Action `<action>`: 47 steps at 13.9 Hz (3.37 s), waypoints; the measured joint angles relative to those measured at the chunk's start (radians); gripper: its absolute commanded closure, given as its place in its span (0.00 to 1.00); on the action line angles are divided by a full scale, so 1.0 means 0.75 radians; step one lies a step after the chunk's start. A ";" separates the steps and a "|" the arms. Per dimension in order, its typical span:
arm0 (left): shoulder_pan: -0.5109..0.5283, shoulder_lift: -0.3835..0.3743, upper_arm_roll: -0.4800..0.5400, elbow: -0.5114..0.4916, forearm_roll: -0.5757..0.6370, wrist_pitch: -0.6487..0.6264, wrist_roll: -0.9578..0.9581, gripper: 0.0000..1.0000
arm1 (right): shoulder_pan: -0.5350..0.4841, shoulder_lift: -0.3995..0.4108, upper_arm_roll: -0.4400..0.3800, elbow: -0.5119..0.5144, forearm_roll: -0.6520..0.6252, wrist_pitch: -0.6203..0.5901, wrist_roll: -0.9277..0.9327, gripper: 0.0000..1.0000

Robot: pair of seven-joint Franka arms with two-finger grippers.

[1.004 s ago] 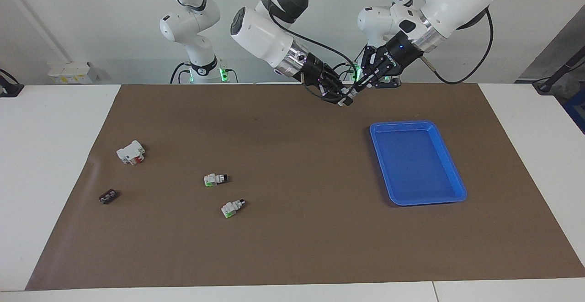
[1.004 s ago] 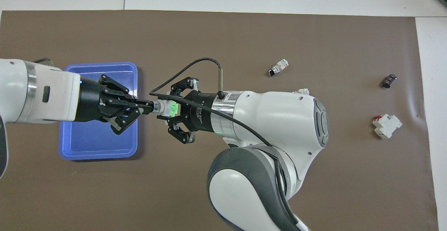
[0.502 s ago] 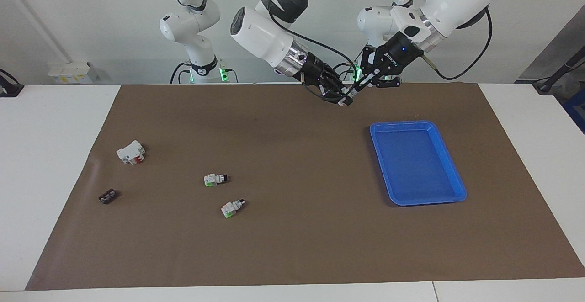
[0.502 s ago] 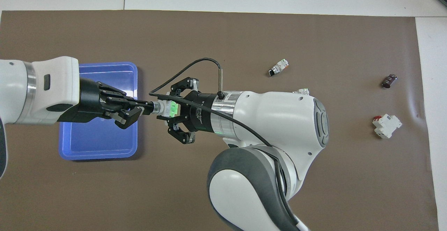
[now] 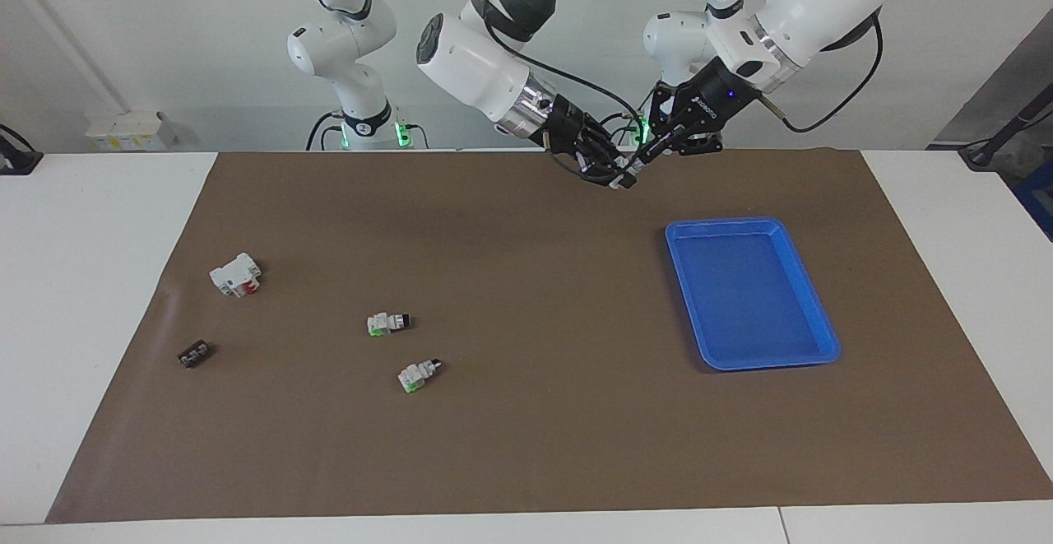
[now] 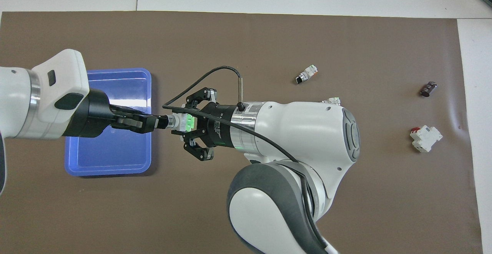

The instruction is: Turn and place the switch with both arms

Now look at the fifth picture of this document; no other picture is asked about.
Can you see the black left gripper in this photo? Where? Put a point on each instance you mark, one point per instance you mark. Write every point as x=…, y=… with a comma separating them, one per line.
x=720, y=95

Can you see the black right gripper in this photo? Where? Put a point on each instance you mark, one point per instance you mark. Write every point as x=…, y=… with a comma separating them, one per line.
x=566, y=123

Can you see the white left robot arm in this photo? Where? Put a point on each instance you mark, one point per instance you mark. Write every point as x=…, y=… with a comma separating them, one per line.
x=814, y=1

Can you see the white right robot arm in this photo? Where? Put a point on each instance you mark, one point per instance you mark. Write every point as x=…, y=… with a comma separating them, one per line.
x=473, y=67

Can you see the blue plastic tray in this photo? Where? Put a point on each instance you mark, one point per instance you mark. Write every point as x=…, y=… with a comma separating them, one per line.
x=749, y=297

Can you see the brown table mat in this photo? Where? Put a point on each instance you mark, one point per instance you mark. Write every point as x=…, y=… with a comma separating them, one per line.
x=535, y=412

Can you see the black stand with pole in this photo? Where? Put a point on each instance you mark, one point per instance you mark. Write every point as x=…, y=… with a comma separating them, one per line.
x=999, y=139

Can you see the dark grey partition panel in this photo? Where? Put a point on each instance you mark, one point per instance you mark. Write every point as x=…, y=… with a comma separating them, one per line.
x=999, y=83

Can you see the blue crate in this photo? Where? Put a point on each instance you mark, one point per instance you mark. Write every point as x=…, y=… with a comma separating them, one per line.
x=1038, y=198

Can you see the white red circuit breaker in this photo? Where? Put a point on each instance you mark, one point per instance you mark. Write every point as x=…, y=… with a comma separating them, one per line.
x=233, y=274

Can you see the small black terminal block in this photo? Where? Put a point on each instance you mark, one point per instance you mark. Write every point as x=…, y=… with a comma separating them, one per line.
x=194, y=355

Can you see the black table clamp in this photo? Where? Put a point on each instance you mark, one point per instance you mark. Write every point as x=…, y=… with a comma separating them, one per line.
x=18, y=157

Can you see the white wall socket box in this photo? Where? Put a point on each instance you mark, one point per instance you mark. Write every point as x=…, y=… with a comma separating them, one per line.
x=123, y=128

